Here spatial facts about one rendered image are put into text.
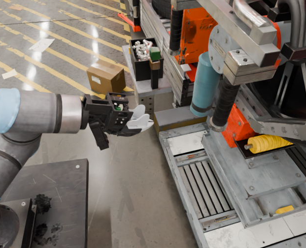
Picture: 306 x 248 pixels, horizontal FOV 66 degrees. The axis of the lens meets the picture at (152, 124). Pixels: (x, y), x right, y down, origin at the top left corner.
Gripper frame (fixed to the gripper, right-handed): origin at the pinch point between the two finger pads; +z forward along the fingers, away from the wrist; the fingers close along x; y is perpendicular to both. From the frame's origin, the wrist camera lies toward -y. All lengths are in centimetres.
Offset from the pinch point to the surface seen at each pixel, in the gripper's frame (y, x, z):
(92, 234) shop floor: -75, -1, 2
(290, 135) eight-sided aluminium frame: 15.8, -17.8, 30.9
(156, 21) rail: -8, 113, 54
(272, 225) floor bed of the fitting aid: -34, -28, 71
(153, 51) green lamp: 4.2, 38.2, 15.6
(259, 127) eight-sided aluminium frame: 8.6, -7.9, 34.9
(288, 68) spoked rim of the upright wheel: 26.2, 0.9, 39.4
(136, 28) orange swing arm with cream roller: -35, 164, 66
